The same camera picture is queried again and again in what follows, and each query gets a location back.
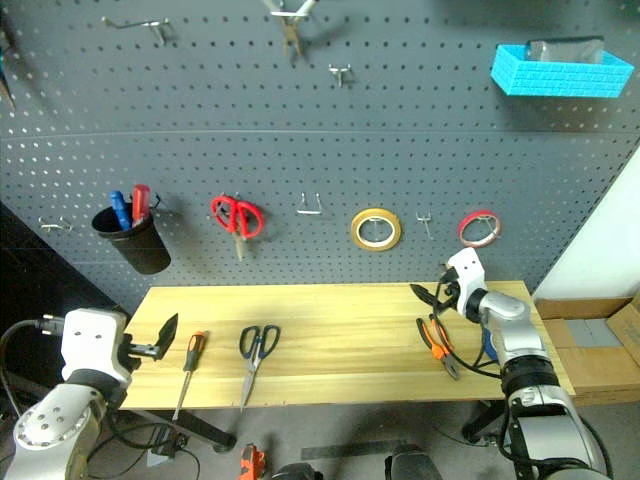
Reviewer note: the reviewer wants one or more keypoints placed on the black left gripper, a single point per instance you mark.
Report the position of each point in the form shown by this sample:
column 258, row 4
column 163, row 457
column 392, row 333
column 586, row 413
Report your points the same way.
column 134, row 350

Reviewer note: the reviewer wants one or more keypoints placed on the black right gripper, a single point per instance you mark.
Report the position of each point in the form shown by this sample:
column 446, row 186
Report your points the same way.
column 452, row 291

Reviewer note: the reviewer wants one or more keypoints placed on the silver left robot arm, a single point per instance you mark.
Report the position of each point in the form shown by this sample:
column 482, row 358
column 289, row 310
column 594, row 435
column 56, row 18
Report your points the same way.
column 55, row 420

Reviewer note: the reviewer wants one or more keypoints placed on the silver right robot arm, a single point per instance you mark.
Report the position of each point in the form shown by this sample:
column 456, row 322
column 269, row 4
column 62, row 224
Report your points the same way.
column 520, row 330

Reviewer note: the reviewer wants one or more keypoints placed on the grey pegboard wall panel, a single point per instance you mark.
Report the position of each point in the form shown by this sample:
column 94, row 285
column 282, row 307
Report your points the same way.
column 350, row 150

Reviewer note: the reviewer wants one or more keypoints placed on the dark hanging hand tool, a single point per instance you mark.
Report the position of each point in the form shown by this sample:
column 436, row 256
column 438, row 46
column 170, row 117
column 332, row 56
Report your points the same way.
column 4, row 75

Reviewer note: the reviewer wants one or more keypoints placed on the yellow tape roll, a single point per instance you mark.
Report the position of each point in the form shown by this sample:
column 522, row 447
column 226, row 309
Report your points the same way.
column 375, row 247

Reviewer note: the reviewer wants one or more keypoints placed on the small metal pegboard hook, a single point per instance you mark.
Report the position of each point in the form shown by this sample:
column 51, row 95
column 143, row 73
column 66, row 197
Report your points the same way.
column 425, row 220
column 341, row 74

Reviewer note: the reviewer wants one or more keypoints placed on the blue tape roll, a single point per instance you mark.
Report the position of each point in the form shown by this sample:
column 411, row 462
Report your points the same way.
column 492, row 346

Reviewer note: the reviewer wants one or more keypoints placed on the metal tape hook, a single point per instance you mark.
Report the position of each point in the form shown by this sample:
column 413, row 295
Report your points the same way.
column 374, row 227
column 484, row 222

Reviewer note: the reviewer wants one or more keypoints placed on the black metal table leg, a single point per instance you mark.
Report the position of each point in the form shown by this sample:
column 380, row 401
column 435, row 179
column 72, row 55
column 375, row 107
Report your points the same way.
column 205, row 430
column 482, row 417

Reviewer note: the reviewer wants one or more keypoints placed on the red tape roll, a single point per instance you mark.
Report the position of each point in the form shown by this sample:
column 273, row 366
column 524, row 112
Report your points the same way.
column 480, row 214

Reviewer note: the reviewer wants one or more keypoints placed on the black plastic cup holder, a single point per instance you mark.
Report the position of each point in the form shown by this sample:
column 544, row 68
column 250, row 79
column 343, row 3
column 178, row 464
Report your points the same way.
column 140, row 245

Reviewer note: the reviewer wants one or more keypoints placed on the black power adapter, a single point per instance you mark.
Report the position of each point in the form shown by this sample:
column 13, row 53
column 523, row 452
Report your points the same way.
column 165, row 445

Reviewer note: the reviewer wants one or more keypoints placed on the metal loop pegboard hook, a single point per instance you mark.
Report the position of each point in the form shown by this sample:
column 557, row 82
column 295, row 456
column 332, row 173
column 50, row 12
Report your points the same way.
column 309, row 211
column 54, row 225

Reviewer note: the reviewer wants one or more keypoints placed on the flat cardboard box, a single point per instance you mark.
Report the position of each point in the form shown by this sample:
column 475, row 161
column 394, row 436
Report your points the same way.
column 580, row 306

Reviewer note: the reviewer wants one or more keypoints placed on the dark rounded shape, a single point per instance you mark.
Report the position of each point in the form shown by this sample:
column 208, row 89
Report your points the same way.
column 410, row 462
column 295, row 472

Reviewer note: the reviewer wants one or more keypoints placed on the cardboard box with grey patch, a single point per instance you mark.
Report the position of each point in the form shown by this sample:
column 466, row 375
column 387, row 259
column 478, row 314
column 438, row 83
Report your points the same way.
column 600, row 365

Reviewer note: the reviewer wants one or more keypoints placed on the blue plastic basket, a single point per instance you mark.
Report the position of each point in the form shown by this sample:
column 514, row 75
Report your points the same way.
column 560, row 80

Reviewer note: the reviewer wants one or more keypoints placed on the silver foil bag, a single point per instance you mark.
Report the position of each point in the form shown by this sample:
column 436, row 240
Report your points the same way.
column 565, row 50

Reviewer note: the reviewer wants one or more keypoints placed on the long metal pegboard hook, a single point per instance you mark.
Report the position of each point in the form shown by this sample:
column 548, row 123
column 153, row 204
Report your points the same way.
column 150, row 23

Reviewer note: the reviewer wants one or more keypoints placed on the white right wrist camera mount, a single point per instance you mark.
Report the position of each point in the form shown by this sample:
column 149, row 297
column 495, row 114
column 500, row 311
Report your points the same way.
column 470, row 275

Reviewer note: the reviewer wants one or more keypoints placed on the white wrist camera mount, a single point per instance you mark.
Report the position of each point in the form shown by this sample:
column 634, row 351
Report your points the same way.
column 90, row 345
column 470, row 275

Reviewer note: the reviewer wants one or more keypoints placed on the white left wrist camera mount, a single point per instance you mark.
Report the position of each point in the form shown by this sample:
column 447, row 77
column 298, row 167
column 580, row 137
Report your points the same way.
column 90, row 345

